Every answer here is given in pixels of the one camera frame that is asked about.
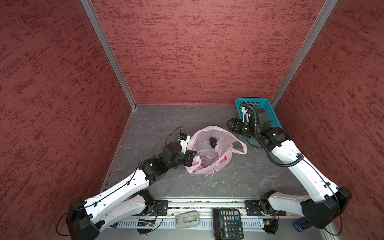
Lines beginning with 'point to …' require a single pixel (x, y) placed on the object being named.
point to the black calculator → (227, 224)
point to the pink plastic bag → (208, 160)
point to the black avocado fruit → (213, 141)
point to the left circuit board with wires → (145, 222)
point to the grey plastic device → (187, 219)
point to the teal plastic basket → (272, 118)
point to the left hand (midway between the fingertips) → (195, 156)
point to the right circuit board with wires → (270, 225)
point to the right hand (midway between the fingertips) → (230, 127)
